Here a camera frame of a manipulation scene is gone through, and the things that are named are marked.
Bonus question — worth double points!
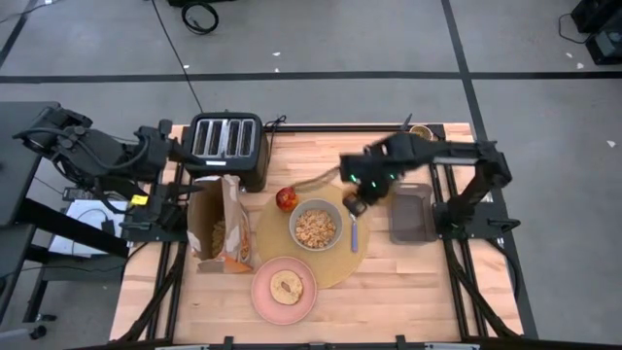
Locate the white paper sheet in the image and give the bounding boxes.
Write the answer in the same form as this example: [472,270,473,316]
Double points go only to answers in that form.
[48,197,128,258]

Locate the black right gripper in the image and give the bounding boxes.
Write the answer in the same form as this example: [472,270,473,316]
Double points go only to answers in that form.
[339,133,432,204]

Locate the black four-slot toaster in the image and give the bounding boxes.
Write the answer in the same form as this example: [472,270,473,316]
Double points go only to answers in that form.
[187,112,270,193]

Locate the long black floor cable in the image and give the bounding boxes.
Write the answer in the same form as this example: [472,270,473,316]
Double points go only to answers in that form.
[150,0,205,114]

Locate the black floor box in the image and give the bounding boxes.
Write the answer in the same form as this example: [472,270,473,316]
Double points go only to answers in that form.
[167,0,235,8]

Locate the black toaster power cable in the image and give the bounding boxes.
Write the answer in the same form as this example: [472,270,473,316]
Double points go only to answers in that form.
[264,115,288,147]

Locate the pink plate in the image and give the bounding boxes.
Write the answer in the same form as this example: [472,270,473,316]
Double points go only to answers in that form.
[251,256,319,326]

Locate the toasted cereal rings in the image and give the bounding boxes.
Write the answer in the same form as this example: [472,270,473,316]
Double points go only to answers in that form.
[294,208,337,249]

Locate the black power adapter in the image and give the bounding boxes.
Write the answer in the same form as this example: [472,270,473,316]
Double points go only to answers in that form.
[61,186,99,202]

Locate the spoon with purple handle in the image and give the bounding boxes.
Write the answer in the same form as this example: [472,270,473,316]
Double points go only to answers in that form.
[349,213,361,254]

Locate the amber glass of juice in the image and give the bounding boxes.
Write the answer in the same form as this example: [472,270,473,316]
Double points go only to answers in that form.
[341,192,369,219]

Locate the coiled black cable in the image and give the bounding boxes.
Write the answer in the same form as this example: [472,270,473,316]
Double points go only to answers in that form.
[181,2,220,35]

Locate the grey translucent plastic bin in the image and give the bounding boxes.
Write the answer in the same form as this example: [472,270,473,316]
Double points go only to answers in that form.
[388,183,438,245]

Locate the bagel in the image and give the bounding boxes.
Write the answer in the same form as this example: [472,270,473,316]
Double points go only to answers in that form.
[269,269,304,306]

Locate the black equipment case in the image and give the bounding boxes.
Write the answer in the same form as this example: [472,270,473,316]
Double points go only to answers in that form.
[585,23,622,67]
[570,0,622,34]

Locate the orange cereal box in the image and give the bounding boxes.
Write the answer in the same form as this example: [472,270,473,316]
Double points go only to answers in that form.
[187,174,254,274]

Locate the red apple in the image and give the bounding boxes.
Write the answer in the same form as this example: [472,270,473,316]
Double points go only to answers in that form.
[275,186,300,213]

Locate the round woven straw placemat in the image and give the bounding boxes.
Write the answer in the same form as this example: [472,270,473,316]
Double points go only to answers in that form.
[256,183,371,291]

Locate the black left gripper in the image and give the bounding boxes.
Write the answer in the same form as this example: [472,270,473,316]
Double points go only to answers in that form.
[135,120,205,171]

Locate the beige bowl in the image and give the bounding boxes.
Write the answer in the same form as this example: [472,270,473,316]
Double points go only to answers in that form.
[289,197,344,253]

